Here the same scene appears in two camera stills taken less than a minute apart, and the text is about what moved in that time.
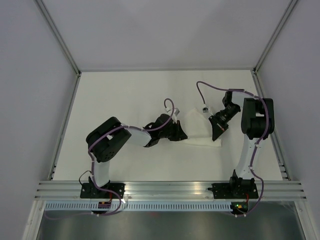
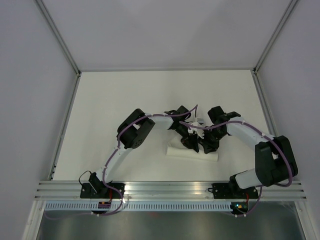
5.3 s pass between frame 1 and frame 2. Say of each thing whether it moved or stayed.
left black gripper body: moved
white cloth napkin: moved
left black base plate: stayed
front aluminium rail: stayed
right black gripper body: moved
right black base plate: stayed
